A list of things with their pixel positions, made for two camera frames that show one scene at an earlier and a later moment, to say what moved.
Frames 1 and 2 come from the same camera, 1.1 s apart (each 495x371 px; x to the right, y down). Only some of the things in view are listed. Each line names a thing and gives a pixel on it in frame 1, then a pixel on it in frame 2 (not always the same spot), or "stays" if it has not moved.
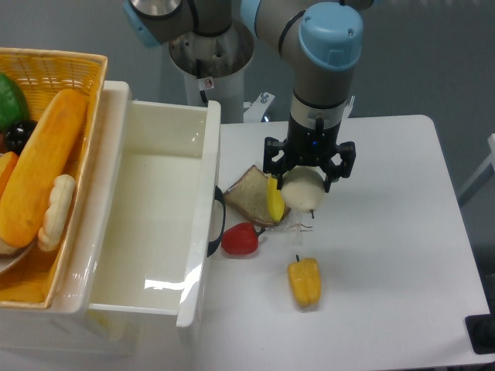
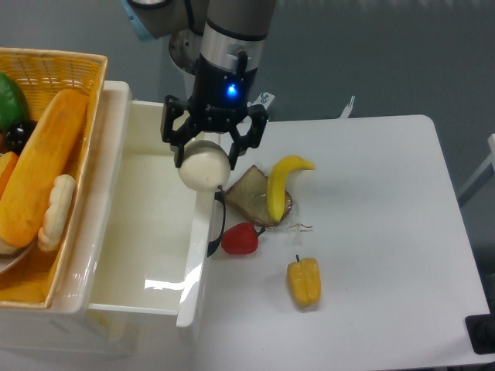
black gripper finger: [347, 151] → [252, 139]
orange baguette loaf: [39, 169] stays
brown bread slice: [247, 195] stays
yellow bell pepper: [305, 280] stays
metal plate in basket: [8, 253] stays
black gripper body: [310, 146] → [220, 94]
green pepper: [13, 107] stays
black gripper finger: [271, 148] → [172, 107]
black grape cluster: [16, 137] stays
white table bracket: [257, 109] stays
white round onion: [303, 188] → [206, 167]
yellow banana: [275, 202] stays
